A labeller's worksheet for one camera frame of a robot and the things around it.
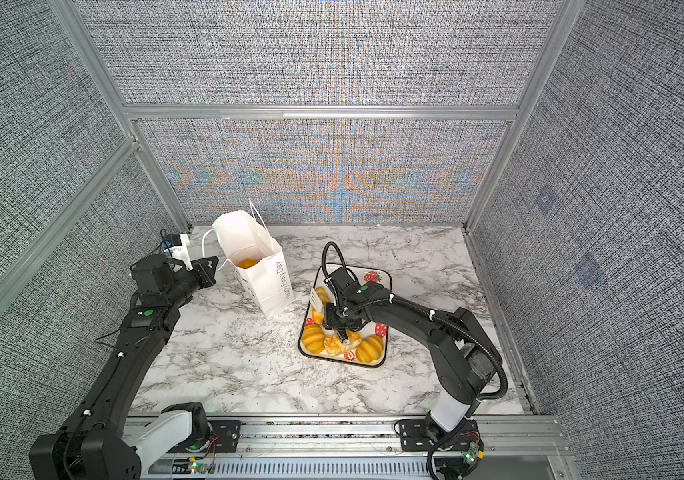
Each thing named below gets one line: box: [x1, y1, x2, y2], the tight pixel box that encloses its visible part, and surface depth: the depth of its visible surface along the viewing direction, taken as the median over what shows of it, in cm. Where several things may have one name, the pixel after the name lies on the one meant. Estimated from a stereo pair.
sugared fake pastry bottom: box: [324, 330, 362, 357], surface depth 87 cm
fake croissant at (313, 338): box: [302, 323, 325, 354], surface depth 88 cm
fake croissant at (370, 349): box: [355, 335, 384, 363], surface depth 86 cm
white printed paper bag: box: [201, 199, 295, 318], surface depth 88 cm
